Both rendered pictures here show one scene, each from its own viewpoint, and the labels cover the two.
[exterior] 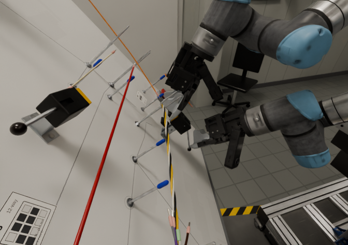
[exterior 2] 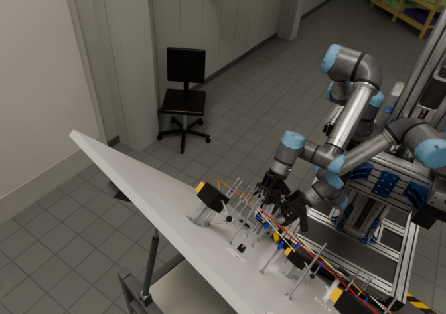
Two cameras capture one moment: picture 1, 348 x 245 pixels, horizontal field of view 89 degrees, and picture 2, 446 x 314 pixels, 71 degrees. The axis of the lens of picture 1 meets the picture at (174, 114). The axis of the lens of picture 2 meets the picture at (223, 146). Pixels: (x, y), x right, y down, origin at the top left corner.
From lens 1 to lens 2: 0.93 m
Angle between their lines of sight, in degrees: 34
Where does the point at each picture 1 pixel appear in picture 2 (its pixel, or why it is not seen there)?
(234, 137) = (303, 212)
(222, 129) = (295, 210)
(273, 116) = (324, 194)
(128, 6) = not seen: outside the picture
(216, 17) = (291, 158)
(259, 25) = (308, 151)
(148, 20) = (31, 54)
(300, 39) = (338, 165)
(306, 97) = (336, 179)
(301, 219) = (310, 226)
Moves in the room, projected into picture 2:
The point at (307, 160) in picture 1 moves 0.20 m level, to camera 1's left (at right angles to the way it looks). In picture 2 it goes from (340, 206) to (311, 231)
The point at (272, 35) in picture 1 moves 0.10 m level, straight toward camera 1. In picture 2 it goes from (320, 160) to (334, 180)
